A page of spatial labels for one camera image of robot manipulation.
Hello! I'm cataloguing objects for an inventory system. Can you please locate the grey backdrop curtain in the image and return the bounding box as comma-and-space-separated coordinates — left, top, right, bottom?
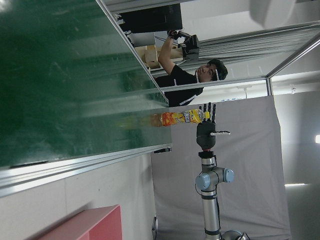
149, 95, 293, 240

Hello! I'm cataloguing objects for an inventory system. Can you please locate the yellow orange drink bottle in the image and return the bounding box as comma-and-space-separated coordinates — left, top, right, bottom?
139, 108, 211, 129

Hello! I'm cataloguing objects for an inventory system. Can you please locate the person in black shirt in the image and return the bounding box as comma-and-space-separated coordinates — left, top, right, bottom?
154, 30, 229, 108

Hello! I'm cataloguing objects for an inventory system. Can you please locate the green conveyor belt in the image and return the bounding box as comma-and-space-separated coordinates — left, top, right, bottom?
0, 0, 174, 198

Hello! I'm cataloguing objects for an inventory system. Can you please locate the red plastic basket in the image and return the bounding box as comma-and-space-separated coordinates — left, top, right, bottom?
31, 204, 123, 240

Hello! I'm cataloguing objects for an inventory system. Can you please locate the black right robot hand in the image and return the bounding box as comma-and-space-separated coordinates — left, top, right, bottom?
195, 101, 231, 151

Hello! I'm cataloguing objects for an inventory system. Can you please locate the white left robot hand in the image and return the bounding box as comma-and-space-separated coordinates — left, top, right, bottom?
249, 0, 320, 29

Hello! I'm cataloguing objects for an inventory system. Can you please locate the wooden box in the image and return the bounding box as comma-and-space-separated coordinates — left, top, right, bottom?
134, 44, 163, 71

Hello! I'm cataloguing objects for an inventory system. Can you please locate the black teleoperation device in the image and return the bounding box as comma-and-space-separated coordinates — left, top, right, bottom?
168, 29, 200, 61

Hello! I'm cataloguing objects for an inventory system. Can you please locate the aluminium cage frame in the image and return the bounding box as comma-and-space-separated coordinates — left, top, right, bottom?
159, 19, 320, 96

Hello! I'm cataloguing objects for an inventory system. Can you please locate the black monitor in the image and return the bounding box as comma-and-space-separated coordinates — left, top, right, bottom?
118, 3, 184, 34

